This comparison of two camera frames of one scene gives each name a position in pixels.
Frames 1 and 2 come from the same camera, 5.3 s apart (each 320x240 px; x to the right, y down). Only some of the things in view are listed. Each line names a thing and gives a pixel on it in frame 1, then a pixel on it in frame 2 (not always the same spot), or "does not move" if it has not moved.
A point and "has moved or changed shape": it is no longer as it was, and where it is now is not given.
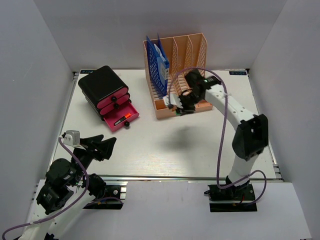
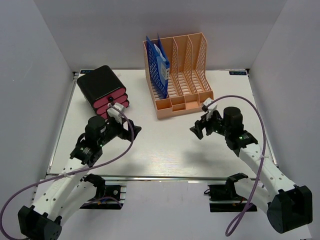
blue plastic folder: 159,66 does not move
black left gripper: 105,147 -> 124,133
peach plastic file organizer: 183,53 does not move
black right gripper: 185,110 -> 199,125
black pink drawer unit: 106,91 has moved or changed shape
